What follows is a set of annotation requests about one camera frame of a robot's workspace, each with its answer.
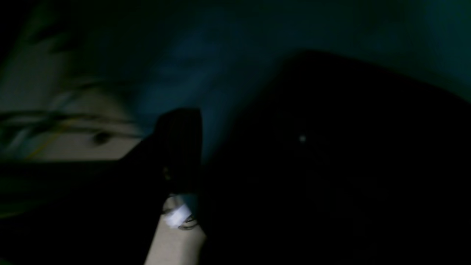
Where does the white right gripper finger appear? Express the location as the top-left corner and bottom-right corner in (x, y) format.
(1, 108), (202, 265)

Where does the black t-shirt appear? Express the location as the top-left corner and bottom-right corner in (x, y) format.
(197, 50), (470, 265)

